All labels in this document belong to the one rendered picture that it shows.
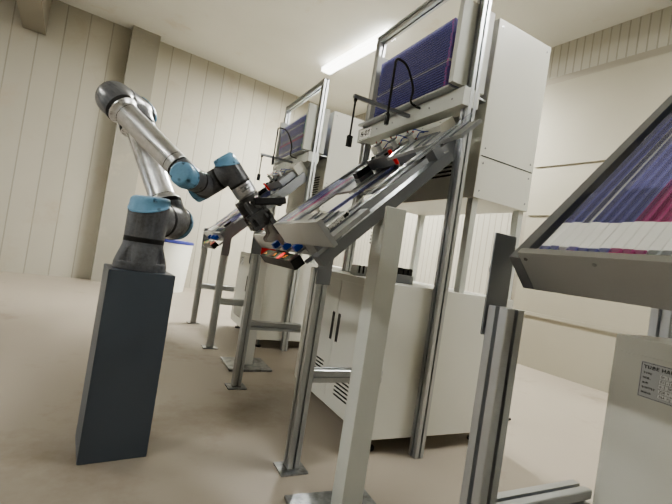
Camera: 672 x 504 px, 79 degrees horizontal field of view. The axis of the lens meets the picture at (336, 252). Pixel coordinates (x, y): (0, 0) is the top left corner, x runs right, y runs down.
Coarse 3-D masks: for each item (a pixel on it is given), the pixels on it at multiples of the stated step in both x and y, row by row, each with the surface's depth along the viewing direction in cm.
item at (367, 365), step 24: (384, 216) 104; (384, 240) 104; (384, 264) 104; (384, 288) 104; (360, 312) 108; (384, 312) 105; (360, 336) 106; (384, 336) 105; (360, 360) 104; (360, 384) 103; (360, 408) 103; (360, 432) 103; (360, 456) 104; (336, 480) 106; (360, 480) 104
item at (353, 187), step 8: (360, 168) 210; (352, 176) 201; (376, 176) 172; (384, 176) 164; (352, 184) 184; (360, 184) 174; (376, 184) 159; (344, 192) 179; (352, 192) 173; (368, 192) 173
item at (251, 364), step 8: (264, 248) 226; (264, 264) 230; (264, 272) 231; (264, 280) 231; (256, 296) 229; (256, 304) 229; (256, 312) 230; (256, 336) 231; (248, 344) 229; (248, 352) 229; (224, 360) 230; (232, 360) 233; (248, 360) 229; (256, 360) 240; (232, 368) 218; (248, 368) 222; (256, 368) 225; (264, 368) 227
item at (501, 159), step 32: (512, 32) 164; (512, 64) 165; (544, 64) 174; (480, 96) 164; (512, 96) 166; (480, 128) 162; (512, 128) 167; (480, 160) 160; (512, 160) 168; (416, 192) 192; (480, 192) 161; (512, 192) 169; (512, 224) 175; (416, 256) 231
